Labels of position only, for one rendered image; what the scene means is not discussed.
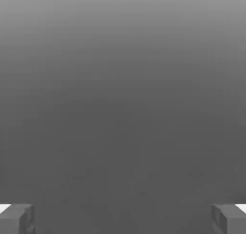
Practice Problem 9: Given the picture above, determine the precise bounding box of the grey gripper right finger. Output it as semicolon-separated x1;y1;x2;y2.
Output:
210;203;246;234

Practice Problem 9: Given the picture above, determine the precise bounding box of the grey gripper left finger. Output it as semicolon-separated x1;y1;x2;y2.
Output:
0;203;37;234

